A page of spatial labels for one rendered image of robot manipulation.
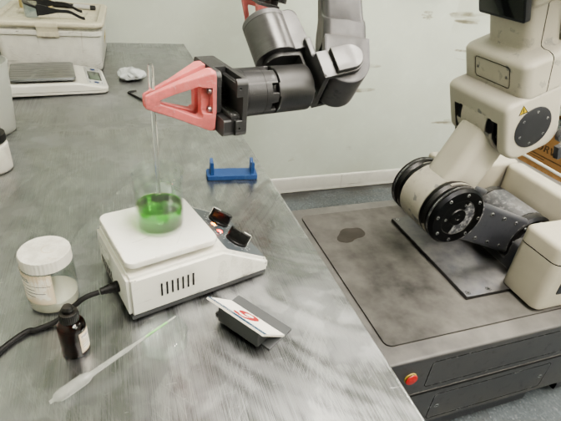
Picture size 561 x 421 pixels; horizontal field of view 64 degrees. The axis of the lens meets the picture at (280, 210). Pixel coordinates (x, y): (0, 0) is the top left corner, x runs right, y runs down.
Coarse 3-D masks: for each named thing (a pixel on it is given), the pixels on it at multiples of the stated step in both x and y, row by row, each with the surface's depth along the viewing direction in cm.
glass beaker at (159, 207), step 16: (144, 160) 57; (160, 160) 57; (144, 176) 57; (160, 176) 58; (176, 176) 58; (144, 192) 53; (160, 192) 53; (176, 192) 55; (144, 208) 54; (160, 208) 54; (176, 208) 56; (144, 224) 56; (160, 224) 55; (176, 224) 57
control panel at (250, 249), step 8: (200, 216) 66; (208, 216) 68; (208, 224) 64; (232, 224) 70; (216, 232) 63; (224, 232) 65; (224, 240) 62; (232, 248) 61; (240, 248) 62; (248, 248) 64; (256, 248) 66
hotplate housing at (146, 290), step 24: (120, 264) 55; (168, 264) 55; (192, 264) 56; (216, 264) 59; (240, 264) 61; (264, 264) 64; (120, 288) 56; (144, 288) 54; (168, 288) 56; (192, 288) 58; (216, 288) 62; (144, 312) 56
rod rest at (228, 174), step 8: (232, 168) 91; (240, 168) 92; (248, 168) 92; (208, 176) 88; (216, 176) 88; (224, 176) 88; (232, 176) 89; (240, 176) 89; (248, 176) 90; (256, 176) 90
